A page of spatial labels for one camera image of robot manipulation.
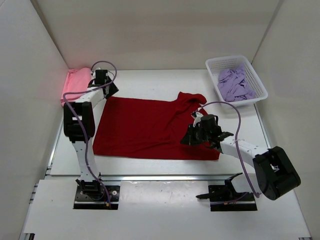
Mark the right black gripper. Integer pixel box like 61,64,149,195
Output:
180,124,212,146

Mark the pink t shirt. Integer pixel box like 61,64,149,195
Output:
60,67,92,107

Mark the red t shirt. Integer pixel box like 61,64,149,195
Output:
93,92,220,161

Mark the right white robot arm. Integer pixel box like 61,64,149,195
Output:
180,111,301,201

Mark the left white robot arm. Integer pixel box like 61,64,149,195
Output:
61,67,118,206

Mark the white plastic basket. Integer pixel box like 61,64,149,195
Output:
205,55,268,107

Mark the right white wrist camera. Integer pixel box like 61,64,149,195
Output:
191,111,204,127

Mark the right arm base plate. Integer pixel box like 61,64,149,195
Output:
208,185,258,212

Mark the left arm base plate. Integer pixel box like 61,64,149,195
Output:
73,184,121,210

